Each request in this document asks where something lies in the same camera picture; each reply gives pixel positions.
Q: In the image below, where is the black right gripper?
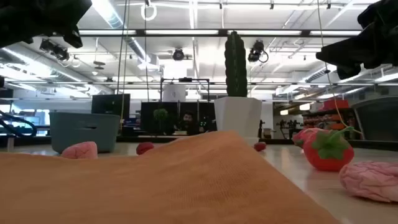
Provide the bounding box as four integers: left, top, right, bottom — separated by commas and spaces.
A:
315, 0, 398, 80

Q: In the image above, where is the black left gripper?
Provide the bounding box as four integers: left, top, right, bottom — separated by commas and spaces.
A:
0, 0, 93, 49

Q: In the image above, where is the large red toy strawberry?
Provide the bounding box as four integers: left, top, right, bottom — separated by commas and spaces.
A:
302, 126, 355, 172

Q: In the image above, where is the pink wrinkled toy produce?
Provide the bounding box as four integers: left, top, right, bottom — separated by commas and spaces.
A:
60, 141, 99, 160
338, 161, 398, 203

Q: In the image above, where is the red toy tomato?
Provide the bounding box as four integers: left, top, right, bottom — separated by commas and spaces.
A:
136, 142, 155, 156

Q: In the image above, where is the teal plastic tupperware container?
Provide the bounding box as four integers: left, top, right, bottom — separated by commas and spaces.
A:
49, 111, 121, 154

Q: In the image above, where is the orange storage shelf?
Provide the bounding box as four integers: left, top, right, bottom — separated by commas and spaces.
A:
302, 98, 354, 132

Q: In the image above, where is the large grey bin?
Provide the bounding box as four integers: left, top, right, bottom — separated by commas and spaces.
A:
351, 95, 398, 142

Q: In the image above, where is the black background monitor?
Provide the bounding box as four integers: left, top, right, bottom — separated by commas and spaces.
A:
91, 93, 131, 119

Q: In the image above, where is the green cactus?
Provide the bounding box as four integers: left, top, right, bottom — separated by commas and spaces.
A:
224, 30, 249, 98

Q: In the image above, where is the small green background plant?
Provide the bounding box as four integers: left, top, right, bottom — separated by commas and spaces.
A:
152, 108, 170, 134

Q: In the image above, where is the white hexagonal plant pot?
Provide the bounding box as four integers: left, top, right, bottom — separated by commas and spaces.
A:
213, 96, 263, 146

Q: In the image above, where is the person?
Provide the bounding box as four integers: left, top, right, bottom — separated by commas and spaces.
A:
177, 111, 200, 136

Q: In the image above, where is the orange cloth mat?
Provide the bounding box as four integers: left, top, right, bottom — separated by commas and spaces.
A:
0, 130, 340, 224

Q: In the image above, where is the thin yellow hanging cable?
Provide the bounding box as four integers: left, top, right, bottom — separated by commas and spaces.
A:
316, 0, 363, 135

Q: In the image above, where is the black aluminium table frame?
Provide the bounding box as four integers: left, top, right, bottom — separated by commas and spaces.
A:
0, 133, 398, 150

